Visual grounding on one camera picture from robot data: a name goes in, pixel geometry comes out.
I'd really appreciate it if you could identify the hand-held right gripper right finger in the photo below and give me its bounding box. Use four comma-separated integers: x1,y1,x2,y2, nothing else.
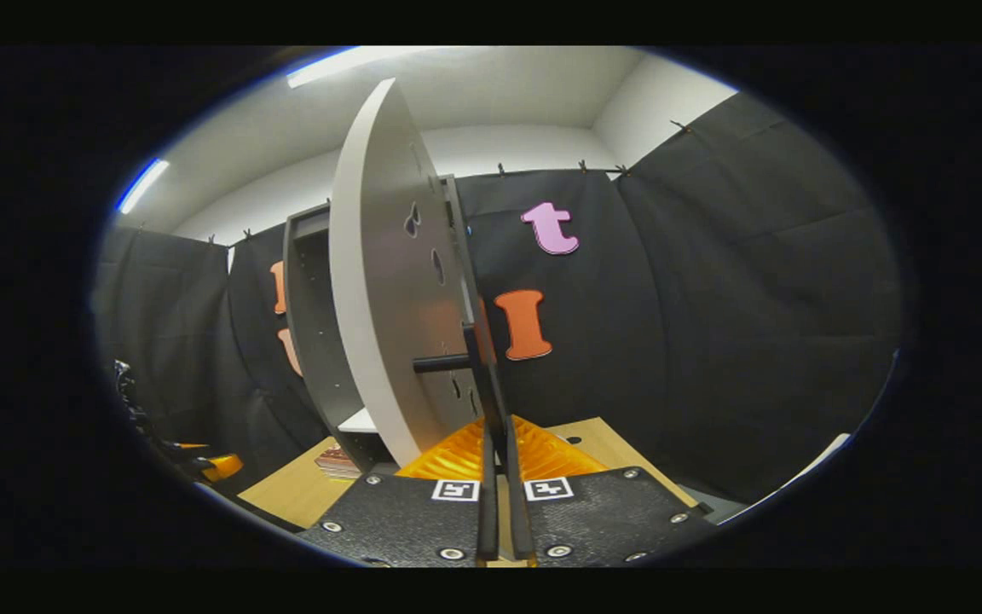
504,415,713,565

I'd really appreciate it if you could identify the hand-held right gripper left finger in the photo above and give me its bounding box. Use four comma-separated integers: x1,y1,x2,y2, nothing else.
299,415,500,568

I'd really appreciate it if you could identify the grey cabinet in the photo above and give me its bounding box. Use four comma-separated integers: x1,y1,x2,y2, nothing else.
284,175,477,474

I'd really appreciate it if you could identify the light grey cabinet door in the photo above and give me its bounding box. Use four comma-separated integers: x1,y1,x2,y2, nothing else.
329,77,509,468

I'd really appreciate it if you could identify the stack of books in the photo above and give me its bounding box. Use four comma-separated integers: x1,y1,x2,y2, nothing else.
314,443,364,480

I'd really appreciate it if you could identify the white panel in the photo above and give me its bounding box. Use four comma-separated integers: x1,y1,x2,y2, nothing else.
717,433,852,525

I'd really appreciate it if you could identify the black backdrop cloth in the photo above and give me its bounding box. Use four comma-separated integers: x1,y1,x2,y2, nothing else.
90,90,905,504

